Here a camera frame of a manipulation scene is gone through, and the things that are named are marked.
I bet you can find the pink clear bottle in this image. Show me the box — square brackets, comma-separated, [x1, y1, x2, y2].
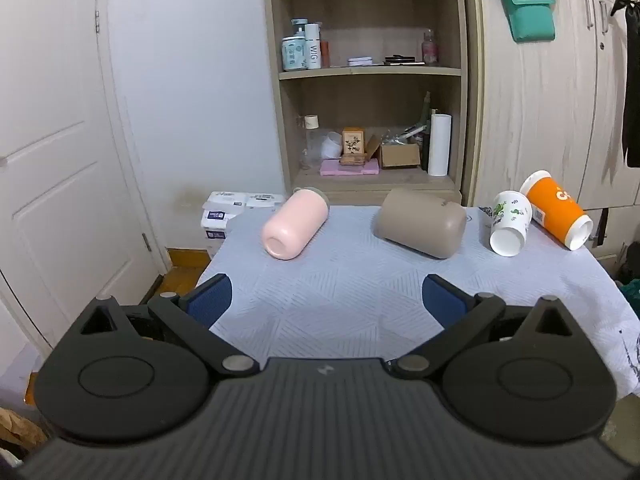
[421, 30, 440, 66]

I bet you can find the white slim bottle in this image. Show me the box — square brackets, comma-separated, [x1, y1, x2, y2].
[304, 23, 322, 69]

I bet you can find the clear bottle beige lid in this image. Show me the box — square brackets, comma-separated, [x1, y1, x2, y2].
[299, 114, 323, 170]

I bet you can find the wooden bookcase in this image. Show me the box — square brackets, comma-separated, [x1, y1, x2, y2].
[261, 0, 476, 207]

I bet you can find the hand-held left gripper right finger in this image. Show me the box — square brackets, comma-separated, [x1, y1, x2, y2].
[390, 274, 587, 381]

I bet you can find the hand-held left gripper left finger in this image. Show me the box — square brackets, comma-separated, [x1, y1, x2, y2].
[67, 274, 261, 381]

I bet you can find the pink flat box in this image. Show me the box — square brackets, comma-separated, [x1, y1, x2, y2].
[320, 158, 380, 177]

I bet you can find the dark teal cloth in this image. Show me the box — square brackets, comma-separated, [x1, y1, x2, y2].
[617, 242, 640, 313]

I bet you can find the open cardboard box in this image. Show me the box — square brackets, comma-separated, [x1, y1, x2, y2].
[366, 134, 421, 169]

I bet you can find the white cylinder roll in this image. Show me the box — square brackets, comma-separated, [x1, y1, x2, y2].
[428, 113, 452, 177]

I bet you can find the taupe cup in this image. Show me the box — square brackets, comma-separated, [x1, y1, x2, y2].
[372, 187, 468, 260]

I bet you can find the floral wooden box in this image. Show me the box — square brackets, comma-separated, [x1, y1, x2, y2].
[341, 127, 366, 166]

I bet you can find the teal and white canister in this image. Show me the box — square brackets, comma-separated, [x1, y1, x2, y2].
[281, 36, 307, 72]

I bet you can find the white door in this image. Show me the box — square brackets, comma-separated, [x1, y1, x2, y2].
[0, 0, 168, 348]

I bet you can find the light wooden wardrobe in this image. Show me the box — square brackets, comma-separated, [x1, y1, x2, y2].
[462, 0, 640, 211]

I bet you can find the dark tall bottle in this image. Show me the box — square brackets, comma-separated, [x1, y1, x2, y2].
[421, 91, 434, 171]

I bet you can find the white small bowl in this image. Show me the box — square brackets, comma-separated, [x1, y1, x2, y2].
[320, 131, 344, 159]

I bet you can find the white tissue pack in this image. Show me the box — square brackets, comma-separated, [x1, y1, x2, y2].
[246, 191, 287, 210]
[206, 191, 248, 212]
[200, 211, 237, 257]

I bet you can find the pink cup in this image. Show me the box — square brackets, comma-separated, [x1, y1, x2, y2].
[261, 186, 332, 261]

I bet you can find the white floral paper cup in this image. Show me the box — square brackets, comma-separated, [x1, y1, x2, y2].
[489, 190, 533, 257]

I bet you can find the orange paper cup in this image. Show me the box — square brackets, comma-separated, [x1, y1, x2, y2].
[519, 170, 594, 251]

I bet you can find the brown paper bag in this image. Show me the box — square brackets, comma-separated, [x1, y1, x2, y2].
[0, 407, 49, 450]

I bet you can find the black hanging cloth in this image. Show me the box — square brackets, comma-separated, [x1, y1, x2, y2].
[611, 0, 640, 168]

